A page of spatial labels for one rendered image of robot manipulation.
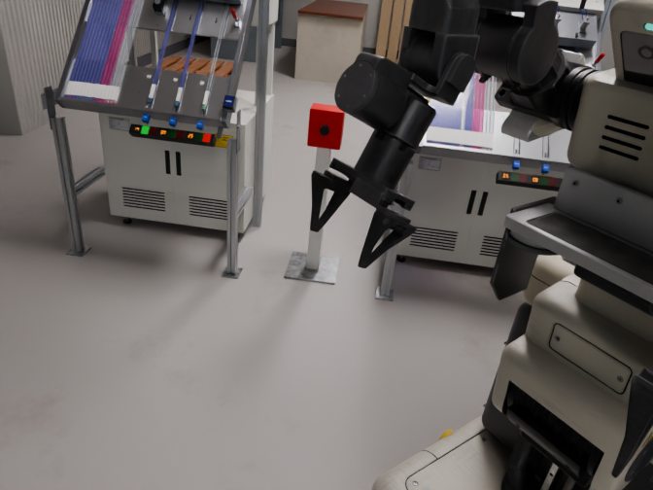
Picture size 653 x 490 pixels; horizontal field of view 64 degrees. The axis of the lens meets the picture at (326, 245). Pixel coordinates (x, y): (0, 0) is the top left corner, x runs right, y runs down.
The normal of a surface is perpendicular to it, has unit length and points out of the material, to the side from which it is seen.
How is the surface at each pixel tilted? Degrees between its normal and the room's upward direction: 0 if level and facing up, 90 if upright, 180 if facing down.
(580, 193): 90
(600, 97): 98
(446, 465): 0
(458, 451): 0
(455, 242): 90
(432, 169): 90
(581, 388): 8
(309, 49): 90
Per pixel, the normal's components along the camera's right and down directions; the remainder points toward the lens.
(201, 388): 0.09, -0.87
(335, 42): -0.09, 0.47
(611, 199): -0.82, 0.21
